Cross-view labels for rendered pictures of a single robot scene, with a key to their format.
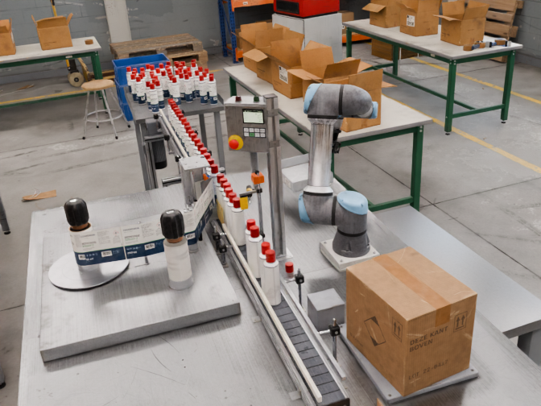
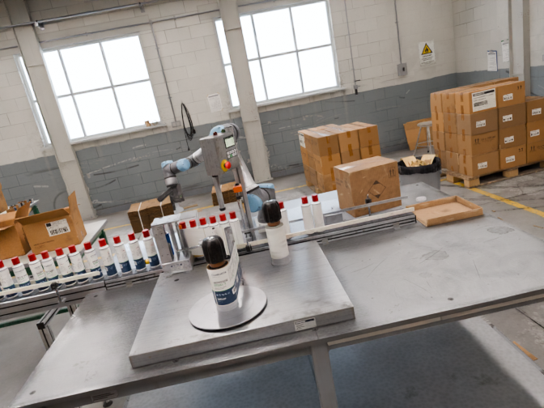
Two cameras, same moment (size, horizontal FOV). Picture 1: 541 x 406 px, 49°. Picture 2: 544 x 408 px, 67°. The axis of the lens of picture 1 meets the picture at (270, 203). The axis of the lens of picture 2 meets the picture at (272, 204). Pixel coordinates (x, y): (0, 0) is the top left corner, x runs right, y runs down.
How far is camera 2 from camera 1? 2.55 m
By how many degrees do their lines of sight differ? 71
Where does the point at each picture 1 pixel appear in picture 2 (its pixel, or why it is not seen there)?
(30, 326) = (297, 339)
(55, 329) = (323, 304)
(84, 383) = (384, 293)
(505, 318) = not seen: hidden behind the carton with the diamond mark
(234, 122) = (222, 150)
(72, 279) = (247, 309)
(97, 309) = (302, 290)
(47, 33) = not seen: outside the picture
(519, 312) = not seen: hidden behind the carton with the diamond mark
